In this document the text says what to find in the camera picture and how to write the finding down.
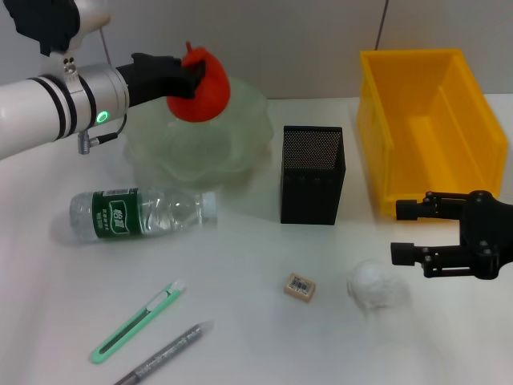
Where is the mint green utility knife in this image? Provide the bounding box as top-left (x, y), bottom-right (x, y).
top-left (90, 279), bottom-right (188, 365)

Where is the yellow plastic bin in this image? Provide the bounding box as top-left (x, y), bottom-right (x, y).
top-left (356, 47), bottom-right (510, 224)

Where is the pale green glass fruit plate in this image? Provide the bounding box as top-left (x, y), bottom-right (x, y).
top-left (123, 75), bottom-right (273, 189)

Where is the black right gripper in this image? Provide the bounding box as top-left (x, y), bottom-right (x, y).
top-left (390, 189), bottom-right (513, 281)

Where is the clear green-label water bottle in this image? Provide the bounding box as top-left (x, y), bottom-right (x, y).
top-left (68, 186), bottom-right (220, 244)

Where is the white paper ball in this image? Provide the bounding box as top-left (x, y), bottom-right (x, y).
top-left (346, 258), bottom-right (410, 312)

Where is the black mesh pen holder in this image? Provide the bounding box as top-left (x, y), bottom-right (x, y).
top-left (279, 124), bottom-right (348, 225)

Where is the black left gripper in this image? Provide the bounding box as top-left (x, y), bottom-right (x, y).
top-left (115, 51), bottom-right (210, 110)

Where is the grey pen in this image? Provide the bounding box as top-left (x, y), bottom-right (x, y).
top-left (113, 319), bottom-right (216, 385)

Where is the left wrist cable with connector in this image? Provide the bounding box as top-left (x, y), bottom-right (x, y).
top-left (77, 113), bottom-right (128, 156)

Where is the beige eraser with barcode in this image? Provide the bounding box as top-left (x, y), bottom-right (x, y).
top-left (282, 272), bottom-right (317, 304)

